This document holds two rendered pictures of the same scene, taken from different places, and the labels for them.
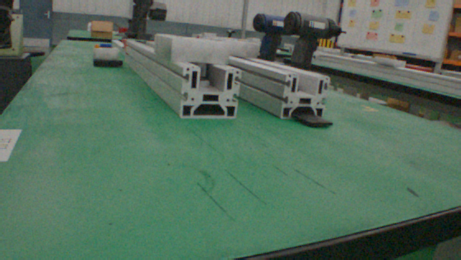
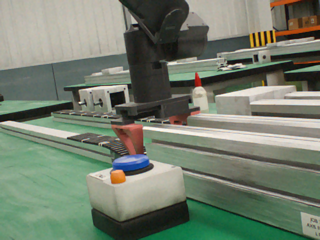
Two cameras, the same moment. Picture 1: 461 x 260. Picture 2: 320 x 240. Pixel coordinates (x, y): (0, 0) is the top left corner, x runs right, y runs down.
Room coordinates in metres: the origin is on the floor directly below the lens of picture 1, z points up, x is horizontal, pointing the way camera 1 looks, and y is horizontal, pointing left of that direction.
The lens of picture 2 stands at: (0.61, 0.45, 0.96)
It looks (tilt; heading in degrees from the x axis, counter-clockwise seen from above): 7 degrees down; 357
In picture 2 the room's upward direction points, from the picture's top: 9 degrees counter-clockwise
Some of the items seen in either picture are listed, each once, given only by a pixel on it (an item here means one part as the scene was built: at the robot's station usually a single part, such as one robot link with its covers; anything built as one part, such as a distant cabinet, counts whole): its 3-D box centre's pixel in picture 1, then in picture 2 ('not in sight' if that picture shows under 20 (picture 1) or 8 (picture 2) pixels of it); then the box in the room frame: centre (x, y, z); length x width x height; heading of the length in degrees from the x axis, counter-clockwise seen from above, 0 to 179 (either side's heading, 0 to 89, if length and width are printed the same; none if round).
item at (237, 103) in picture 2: not in sight; (252, 120); (1.40, 0.25, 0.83); 0.12 x 0.09 x 0.10; 115
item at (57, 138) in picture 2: (121, 47); (44, 135); (1.90, 0.68, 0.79); 0.96 x 0.04 x 0.03; 25
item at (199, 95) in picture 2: not in sight; (199, 94); (1.90, 0.26, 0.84); 0.04 x 0.04 x 0.12
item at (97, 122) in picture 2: not in sight; (109, 121); (1.98, 0.51, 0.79); 0.96 x 0.04 x 0.03; 25
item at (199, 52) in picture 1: (188, 54); not in sight; (0.70, 0.11, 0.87); 0.16 x 0.11 x 0.07; 25
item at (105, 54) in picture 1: (108, 56); (143, 193); (1.12, 0.45, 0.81); 0.10 x 0.08 x 0.06; 115
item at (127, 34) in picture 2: (142, 11); (148, 46); (1.33, 0.41, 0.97); 0.07 x 0.06 x 0.07; 120
